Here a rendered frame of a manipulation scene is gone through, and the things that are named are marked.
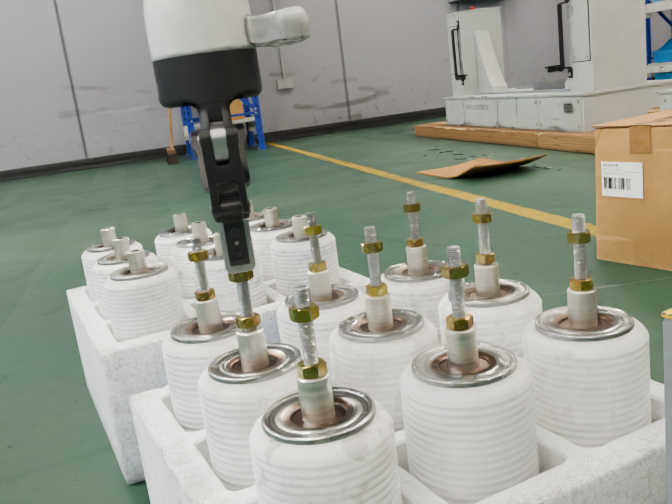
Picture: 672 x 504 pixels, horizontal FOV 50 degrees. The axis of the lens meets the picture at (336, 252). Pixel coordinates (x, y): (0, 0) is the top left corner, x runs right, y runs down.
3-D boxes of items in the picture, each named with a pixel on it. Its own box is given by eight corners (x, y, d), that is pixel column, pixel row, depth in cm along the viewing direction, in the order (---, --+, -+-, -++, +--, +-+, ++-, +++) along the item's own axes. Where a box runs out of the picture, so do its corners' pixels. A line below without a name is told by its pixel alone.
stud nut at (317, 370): (295, 373, 47) (293, 361, 47) (318, 365, 48) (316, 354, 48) (307, 382, 45) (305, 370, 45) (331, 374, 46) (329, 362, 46)
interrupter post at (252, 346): (249, 376, 56) (242, 337, 55) (236, 368, 58) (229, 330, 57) (276, 367, 57) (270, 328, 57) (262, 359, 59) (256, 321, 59)
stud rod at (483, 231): (492, 279, 67) (485, 199, 65) (481, 279, 67) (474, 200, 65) (492, 276, 67) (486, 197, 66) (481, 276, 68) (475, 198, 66)
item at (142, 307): (189, 377, 105) (166, 259, 101) (207, 399, 97) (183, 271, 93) (122, 396, 101) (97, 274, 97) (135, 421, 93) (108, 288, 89)
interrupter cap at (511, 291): (431, 301, 69) (430, 294, 68) (486, 281, 73) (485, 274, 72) (491, 316, 62) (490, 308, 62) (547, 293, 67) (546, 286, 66)
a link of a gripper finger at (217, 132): (197, 115, 50) (202, 146, 51) (198, 134, 46) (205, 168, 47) (231, 110, 50) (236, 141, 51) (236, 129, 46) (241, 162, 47)
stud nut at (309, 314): (286, 318, 46) (285, 306, 46) (310, 311, 47) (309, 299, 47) (298, 325, 44) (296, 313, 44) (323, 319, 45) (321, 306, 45)
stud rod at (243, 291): (260, 343, 57) (245, 252, 55) (249, 347, 57) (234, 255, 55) (254, 341, 58) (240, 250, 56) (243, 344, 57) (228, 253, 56)
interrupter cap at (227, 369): (233, 397, 53) (232, 388, 52) (194, 370, 59) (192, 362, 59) (320, 365, 56) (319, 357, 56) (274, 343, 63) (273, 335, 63)
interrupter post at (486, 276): (470, 298, 68) (467, 265, 67) (487, 291, 69) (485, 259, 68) (489, 303, 66) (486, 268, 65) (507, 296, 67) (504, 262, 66)
